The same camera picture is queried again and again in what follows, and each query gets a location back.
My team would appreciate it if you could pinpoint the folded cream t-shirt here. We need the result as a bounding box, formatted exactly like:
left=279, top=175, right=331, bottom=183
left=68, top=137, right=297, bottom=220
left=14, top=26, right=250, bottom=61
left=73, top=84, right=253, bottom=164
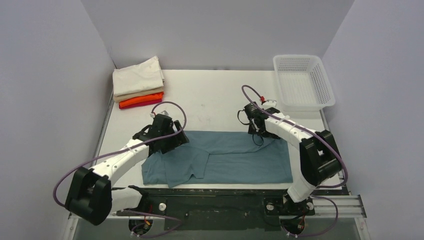
left=112, top=56, right=164, bottom=97

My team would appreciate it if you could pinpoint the folded orange t-shirt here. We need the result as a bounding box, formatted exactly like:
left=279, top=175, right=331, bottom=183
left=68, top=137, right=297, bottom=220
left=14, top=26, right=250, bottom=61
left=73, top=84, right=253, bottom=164
left=118, top=92, right=164, bottom=107

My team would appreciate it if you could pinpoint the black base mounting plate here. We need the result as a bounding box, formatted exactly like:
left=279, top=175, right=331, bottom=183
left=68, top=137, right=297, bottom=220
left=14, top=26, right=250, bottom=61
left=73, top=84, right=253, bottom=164
left=82, top=187, right=349, bottom=232

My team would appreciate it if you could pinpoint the folded red t-shirt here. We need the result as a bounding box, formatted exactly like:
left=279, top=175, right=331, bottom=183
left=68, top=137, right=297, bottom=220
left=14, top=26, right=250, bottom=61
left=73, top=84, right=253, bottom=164
left=119, top=99, right=162, bottom=110

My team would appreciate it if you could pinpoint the white perforated plastic basket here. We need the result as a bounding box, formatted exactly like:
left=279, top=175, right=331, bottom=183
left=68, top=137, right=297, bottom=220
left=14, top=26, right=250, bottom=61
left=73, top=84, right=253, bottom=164
left=272, top=54, right=336, bottom=112

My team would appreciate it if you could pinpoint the teal blue t-shirt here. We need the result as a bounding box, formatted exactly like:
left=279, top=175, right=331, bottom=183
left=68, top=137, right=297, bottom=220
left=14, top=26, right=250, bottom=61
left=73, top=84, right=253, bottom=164
left=141, top=131, right=293, bottom=188

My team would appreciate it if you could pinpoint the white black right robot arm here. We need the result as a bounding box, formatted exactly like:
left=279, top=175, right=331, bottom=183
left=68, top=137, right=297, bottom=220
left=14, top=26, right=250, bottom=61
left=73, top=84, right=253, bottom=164
left=243, top=102, right=345, bottom=215

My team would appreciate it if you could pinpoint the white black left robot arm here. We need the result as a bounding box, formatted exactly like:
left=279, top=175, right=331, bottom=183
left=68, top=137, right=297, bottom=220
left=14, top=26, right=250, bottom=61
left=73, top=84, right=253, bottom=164
left=64, top=113, right=189, bottom=226

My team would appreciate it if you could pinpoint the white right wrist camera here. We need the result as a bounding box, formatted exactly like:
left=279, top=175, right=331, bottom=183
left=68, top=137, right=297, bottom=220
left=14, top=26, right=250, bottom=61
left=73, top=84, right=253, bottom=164
left=262, top=100, right=277, bottom=108

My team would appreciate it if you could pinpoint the aluminium extrusion rail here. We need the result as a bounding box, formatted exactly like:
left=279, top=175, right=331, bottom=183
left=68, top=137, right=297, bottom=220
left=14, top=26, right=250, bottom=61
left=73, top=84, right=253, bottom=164
left=309, top=195, right=367, bottom=219

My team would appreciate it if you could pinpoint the folded beige t-shirt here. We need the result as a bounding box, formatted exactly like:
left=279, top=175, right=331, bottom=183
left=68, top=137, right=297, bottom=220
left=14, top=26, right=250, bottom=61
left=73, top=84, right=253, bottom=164
left=112, top=87, right=164, bottom=103

